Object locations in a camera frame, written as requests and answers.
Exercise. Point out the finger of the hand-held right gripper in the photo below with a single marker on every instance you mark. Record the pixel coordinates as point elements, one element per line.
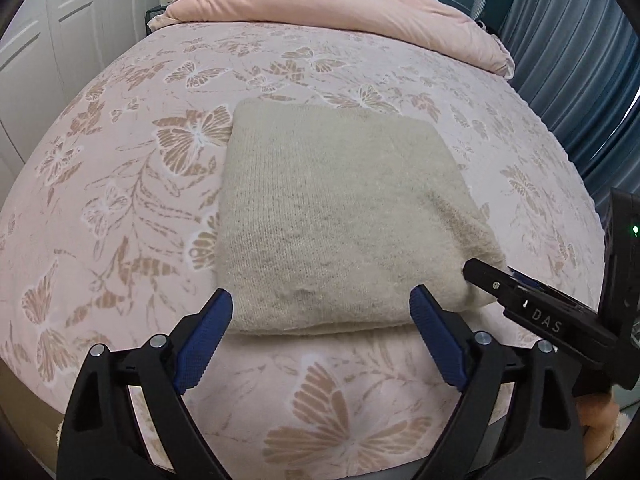
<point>500,287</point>
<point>525,278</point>

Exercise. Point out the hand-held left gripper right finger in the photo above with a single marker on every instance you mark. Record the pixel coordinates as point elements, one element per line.
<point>437,342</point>

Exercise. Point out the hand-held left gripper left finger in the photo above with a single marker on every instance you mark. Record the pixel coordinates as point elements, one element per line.
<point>205,342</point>

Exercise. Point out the cream knitted sweater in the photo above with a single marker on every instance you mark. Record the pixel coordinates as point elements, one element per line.
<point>340,210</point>

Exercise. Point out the person's right hand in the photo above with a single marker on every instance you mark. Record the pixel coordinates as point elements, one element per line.
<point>595,420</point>

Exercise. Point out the pink butterfly print bed sheet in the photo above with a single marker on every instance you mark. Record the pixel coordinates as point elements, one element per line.
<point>125,185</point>

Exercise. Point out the blue grey curtain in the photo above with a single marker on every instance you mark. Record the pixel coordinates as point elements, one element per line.
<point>575,60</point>

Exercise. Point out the pink duvet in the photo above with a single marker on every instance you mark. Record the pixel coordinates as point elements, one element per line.
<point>325,5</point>

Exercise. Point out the white wardrobe doors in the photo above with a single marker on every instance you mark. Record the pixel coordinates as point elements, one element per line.
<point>60,20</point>

